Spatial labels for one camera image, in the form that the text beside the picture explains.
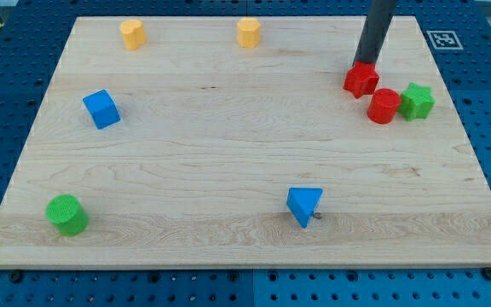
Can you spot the red star block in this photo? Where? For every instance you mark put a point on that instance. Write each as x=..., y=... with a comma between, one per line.
x=361, y=79

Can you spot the green star block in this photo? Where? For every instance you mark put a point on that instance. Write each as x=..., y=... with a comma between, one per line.
x=416, y=102

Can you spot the blue triangle block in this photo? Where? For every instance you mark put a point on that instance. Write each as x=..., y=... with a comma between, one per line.
x=302, y=203

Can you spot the light wooden board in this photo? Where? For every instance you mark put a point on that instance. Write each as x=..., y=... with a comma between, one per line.
x=211, y=136

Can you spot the yellow hexagon block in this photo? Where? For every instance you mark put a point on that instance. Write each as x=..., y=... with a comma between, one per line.
x=248, y=32

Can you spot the red cylinder block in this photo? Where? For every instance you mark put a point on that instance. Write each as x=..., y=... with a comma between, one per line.
x=383, y=106

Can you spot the blue cube block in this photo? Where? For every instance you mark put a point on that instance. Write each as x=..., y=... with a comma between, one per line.
x=102, y=109

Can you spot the yellow heart block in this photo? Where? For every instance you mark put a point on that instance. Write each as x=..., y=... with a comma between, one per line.
x=133, y=34

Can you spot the green cylinder block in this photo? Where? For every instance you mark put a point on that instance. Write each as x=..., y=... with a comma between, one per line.
x=67, y=215

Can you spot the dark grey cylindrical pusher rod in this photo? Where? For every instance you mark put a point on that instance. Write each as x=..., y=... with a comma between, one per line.
x=374, y=30

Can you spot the white fiducial marker tag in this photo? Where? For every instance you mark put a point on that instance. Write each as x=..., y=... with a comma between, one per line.
x=444, y=40

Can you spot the black bolt front left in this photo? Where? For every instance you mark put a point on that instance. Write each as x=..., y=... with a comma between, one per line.
x=15, y=276

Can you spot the black bolt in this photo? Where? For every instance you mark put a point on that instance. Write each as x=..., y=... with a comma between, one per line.
x=486, y=273
x=15, y=276

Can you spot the black bolt front right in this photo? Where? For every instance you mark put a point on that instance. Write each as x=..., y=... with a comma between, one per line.
x=486, y=273

